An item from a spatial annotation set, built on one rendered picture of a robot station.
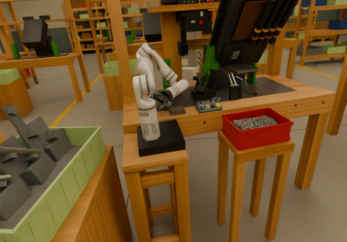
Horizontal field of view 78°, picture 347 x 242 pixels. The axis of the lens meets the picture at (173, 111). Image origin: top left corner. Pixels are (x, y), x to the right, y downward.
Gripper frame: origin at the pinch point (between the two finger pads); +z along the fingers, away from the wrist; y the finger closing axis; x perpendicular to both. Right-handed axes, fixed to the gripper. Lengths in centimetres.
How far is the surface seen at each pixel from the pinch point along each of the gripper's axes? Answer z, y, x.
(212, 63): -55, 5, -15
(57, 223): 64, 12, 18
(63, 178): 55, 2, 11
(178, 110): -18.9, 9.3, 8.3
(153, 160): 21.3, 20.8, 10.0
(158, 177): 19.8, 27.2, 19.6
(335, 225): -64, 143, 39
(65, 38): -578, -839, 510
